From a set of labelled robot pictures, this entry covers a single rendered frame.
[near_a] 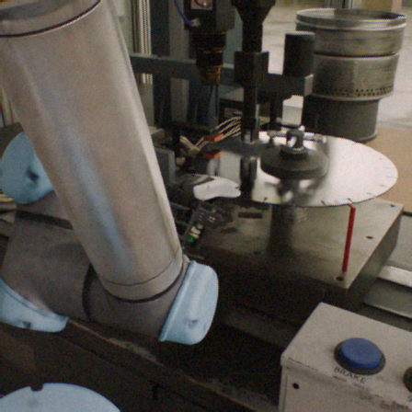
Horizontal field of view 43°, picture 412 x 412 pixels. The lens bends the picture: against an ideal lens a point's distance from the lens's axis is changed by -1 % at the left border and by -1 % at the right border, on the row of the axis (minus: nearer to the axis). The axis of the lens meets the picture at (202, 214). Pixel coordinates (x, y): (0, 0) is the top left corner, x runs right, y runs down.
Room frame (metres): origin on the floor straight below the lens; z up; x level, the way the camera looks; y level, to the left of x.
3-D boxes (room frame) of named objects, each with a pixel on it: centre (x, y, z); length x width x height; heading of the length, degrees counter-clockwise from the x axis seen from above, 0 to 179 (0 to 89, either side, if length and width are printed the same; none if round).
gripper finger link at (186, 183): (0.65, 0.02, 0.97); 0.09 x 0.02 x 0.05; 134
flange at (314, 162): (0.81, -0.15, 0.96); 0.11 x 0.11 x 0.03
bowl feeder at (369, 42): (1.56, -0.41, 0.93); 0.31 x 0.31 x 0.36
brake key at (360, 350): (0.41, -0.16, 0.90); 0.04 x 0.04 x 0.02
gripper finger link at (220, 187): (0.67, -0.03, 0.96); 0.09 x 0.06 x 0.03; 134
